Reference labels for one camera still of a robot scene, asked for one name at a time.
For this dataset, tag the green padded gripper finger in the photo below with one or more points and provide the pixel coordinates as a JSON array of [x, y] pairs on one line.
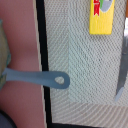
[[5, 56]]

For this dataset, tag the yellow butter box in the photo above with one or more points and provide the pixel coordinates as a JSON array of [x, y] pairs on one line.
[[101, 17]]

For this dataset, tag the grey frying pan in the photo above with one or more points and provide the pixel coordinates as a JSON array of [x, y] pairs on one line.
[[53, 79]]

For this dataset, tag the pink toy stove board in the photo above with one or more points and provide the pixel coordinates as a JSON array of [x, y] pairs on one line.
[[23, 102]]

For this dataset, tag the beige woven placemat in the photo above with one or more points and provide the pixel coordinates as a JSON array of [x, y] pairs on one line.
[[92, 62]]

